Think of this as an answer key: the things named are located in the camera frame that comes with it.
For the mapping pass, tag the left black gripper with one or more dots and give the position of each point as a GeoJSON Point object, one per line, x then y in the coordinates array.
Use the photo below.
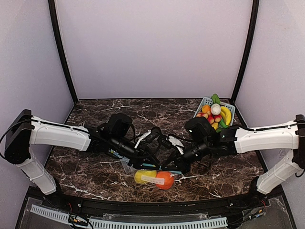
{"type": "Point", "coordinates": [145, 161]}

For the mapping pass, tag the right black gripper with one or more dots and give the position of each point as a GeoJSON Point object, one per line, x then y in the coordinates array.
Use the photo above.
{"type": "Point", "coordinates": [176, 162]}

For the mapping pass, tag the yellow toy mango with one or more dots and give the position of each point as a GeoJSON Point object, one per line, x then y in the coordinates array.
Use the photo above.
{"type": "Point", "coordinates": [145, 176]}

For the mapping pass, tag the clear zip bag blue zipper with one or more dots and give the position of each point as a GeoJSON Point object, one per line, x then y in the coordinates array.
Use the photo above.
{"type": "Point", "coordinates": [162, 180]}

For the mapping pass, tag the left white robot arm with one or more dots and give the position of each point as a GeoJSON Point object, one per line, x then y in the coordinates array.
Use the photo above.
{"type": "Point", "coordinates": [27, 130]}

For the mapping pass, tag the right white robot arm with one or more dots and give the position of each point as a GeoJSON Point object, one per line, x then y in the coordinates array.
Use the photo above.
{"type": "Point", "coordinates": [235, 140]}

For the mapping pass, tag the green toy vegetable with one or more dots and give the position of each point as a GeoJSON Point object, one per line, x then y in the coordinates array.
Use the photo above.
{"type": "Point", "coordinates": [221, 125]}

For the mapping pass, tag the small orange toy fruit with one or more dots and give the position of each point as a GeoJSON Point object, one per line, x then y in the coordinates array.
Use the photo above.
{"type": "Point", "coordinates": [206, 109]}

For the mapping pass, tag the white toy radish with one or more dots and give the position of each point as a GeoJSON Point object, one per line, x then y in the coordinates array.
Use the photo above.
{"type": "Point", "coordinates": [216, 109]}

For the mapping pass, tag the light blue perforated basket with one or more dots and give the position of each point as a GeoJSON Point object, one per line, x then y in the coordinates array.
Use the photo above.
{"type": "Point", "coordinates": [208, 101]}

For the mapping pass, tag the yellow toy banana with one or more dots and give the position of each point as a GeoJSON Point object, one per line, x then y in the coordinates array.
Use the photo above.
{"type": "Point", "coordinates": [226, 115]}

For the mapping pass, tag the green toy lettuce leaf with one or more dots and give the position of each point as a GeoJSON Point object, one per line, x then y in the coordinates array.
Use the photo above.
{"type": "Point", "coordinates": [215, 99]}

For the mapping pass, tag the black front rail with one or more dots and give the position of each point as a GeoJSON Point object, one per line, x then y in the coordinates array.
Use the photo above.
{"type": "Point", "coordinates": [98, 207]}

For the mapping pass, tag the white slotted cable duct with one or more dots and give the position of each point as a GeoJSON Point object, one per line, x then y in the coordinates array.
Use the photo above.
{"type": "Point", "coordinates": [112, 221]}

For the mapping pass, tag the right black frame post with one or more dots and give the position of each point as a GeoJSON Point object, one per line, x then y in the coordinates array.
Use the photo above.
{"type": "Point", "coordinates": [247, 49]}

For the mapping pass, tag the black frame post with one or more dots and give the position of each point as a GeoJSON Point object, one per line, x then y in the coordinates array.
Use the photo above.
{"type": "Point", "coordinates": [60, 50]}
{"type": "Point", "coordinates": [247, 49]}

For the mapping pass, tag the left black frame post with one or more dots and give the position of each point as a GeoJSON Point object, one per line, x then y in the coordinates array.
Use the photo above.
{"type": "Point", "coordinates": [60, 50]}

